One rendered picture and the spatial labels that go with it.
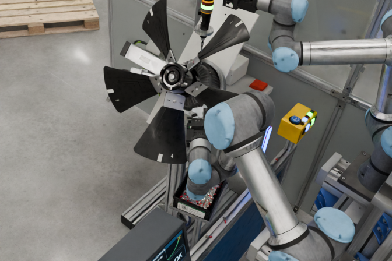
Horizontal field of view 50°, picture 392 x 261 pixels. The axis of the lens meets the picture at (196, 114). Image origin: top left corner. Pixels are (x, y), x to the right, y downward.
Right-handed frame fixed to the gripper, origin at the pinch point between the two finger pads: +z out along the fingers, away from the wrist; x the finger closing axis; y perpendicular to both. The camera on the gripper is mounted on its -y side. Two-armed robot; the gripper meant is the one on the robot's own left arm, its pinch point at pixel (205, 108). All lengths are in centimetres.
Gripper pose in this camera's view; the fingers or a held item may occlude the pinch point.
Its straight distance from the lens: 163.1
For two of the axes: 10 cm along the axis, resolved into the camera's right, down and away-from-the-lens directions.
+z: 0.1, -6.5, 7.6
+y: -10.0, 0.0, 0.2
